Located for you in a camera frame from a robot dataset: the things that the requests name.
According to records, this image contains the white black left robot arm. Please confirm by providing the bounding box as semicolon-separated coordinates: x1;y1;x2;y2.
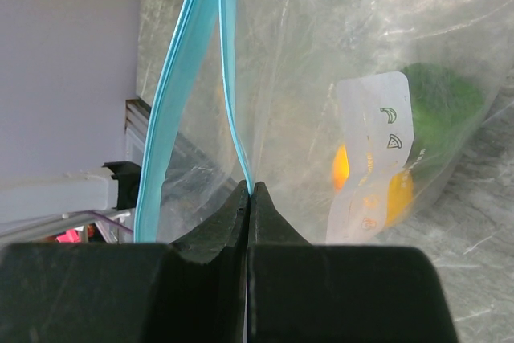
1;161;141;244

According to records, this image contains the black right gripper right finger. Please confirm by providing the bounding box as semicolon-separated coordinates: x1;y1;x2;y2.
247;182;458;342

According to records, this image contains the yellow orange toy mango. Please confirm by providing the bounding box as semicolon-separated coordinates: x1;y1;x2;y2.
332;145;414;227

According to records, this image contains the green toy bell pepper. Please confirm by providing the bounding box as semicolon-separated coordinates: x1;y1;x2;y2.
401;63;485;165

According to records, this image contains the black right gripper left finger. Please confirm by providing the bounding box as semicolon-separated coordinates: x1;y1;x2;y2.
1;182;249;342

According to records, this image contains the clear bag with blue zipper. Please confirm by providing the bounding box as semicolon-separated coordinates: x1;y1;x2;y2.
134;0;513;244

